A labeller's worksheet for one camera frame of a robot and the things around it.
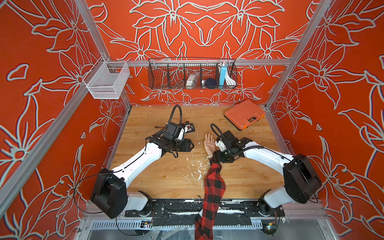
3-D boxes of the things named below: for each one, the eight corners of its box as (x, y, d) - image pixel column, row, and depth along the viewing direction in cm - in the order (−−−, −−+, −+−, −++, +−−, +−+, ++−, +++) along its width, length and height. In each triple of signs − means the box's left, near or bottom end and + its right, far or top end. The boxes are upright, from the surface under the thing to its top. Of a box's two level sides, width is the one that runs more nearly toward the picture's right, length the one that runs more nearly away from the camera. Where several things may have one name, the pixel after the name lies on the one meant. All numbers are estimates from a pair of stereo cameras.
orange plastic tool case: (239, 132, 105) (241, 127, 101) (223, 116, 115) (224, 112, 111) (263, 117, 114) (266, 112, 110) (246, 103, 124) (248, 99, 120)
